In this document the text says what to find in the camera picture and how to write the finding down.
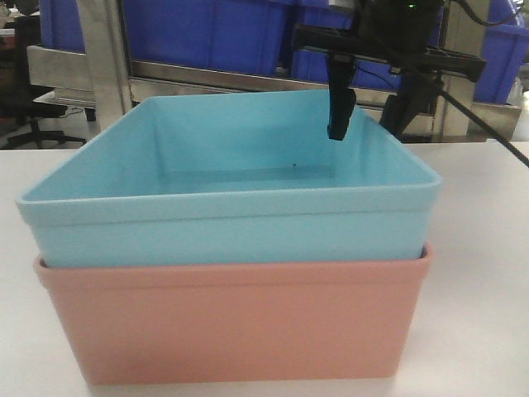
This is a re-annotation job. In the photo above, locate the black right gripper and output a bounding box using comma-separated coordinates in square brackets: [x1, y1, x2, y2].
[292, 1, 486, 141]

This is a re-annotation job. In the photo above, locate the light blue plastic box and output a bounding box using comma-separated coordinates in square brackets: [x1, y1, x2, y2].
[17, 90, 441, 267]

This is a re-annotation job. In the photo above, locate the pink plastic box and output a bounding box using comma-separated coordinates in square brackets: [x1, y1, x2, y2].
[34, 246, 432, 385]

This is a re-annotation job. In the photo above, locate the stainless steel shelf rack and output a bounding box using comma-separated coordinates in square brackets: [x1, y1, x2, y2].
[28, 1, 528, 142]

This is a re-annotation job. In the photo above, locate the blue bin upper right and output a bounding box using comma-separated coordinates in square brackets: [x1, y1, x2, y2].
[291, 0, 446, 94]

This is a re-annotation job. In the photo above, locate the blue bin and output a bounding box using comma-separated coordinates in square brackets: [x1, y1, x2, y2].
[474, 14, 528, 105]
[291, 0, 446, 94]
[39, 1, 294, 76]

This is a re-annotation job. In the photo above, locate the blue bin far right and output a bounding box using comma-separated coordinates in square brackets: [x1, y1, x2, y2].
[474, 14, 528, 105]

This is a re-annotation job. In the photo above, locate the blue bin upper left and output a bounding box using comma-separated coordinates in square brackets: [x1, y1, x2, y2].
[39, 1, 294, 76]

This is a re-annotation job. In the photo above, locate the black office chair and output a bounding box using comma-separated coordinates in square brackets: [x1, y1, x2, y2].
[1, 16, 87, 150]

